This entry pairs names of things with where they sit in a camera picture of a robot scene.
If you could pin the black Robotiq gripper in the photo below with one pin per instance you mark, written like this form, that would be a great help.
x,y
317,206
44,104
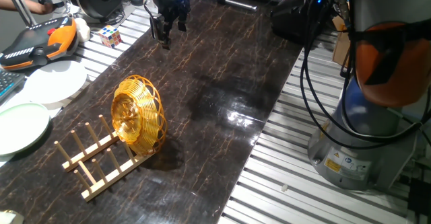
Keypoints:
x,y
170,2

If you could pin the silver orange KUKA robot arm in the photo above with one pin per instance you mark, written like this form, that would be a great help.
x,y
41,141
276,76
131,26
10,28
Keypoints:
x,y
370,133

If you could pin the person's bare forearm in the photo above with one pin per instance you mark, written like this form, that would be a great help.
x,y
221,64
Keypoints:
x,y
20,3

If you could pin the black box beside robot base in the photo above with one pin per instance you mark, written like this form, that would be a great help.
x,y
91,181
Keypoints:
x,y
419,197

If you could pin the wooden peg dish rack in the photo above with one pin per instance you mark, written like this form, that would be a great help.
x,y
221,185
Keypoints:
x,y
89,151

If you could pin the Rubik's cube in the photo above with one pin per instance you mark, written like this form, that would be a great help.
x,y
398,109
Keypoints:
x,y
110,36

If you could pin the white rounded soft object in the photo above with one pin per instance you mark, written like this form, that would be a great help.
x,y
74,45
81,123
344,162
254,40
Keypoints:
x,y
83,29

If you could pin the black electronics box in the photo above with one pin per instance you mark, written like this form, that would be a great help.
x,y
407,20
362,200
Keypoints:
x,y
293,19

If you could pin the white round plate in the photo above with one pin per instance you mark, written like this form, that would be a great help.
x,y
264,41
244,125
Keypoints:
x,y
54,82

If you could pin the black orange teach pendant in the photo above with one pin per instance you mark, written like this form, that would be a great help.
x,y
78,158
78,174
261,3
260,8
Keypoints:
x,y
33,45

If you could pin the grey metal pole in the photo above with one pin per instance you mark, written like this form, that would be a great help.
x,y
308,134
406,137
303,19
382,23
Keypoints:
x,y
20,3

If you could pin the plain cardboard box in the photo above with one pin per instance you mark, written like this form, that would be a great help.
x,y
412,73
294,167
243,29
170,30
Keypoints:
x,y
340,45

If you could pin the dark computer keyboard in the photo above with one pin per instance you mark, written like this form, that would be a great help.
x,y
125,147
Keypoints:
x,y
8,82

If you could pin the pale green round plate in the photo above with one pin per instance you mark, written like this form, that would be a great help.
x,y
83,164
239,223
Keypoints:
x,y
20,128

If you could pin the tiny white scrap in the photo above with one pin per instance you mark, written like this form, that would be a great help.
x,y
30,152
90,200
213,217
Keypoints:
x,y
284,187

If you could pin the small white gold box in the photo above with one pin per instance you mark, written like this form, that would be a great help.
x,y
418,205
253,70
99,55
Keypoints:
x,y
8,217

